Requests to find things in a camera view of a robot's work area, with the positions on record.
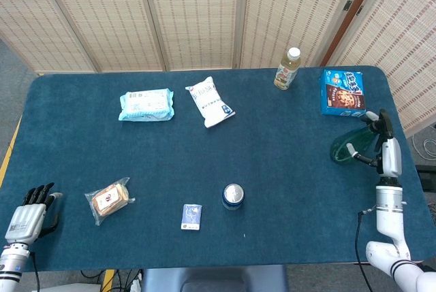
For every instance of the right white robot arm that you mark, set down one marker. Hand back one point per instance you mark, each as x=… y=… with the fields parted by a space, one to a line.
x=391 y=224

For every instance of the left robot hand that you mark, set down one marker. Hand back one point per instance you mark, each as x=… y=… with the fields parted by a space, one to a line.
x=27 y=218

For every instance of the purple pocket tissue pack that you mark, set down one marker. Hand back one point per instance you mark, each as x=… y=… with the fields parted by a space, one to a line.
x=191 y=217

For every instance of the yellow tea bottle white cap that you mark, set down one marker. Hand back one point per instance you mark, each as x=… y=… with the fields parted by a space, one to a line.
x=287 y=72

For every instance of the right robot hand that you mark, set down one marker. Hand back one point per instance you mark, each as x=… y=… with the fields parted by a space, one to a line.
x=391 y=156

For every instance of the light blue wet wipes pack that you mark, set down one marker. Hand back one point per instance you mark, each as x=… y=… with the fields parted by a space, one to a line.
x=146 y=105

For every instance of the plastic wrapped cake slices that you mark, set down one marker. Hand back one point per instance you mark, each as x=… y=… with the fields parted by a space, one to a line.
x=109 y=200

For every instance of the blue white drink can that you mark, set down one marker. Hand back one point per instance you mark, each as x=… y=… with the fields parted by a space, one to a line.
x=233 y=197

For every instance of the blue felt table cover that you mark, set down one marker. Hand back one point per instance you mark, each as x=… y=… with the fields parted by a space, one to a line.
x=170 y=162

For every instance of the brown wooden post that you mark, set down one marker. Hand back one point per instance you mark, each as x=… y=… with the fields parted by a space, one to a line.
x=354 y=13

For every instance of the white snack bag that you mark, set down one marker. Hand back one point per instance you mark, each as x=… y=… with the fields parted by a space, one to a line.
x=211 y=103

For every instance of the bamboo folding screen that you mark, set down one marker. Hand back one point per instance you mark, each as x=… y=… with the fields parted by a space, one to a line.
x=194 y=16

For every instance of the green spray bottle black trigger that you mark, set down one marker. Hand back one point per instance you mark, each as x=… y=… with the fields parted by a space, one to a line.
x=354 y=137

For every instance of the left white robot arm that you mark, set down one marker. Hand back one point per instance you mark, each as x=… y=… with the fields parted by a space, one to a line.
x=12 y=263

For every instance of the blue cookie box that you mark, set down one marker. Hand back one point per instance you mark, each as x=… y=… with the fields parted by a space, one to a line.
x=343 y=94

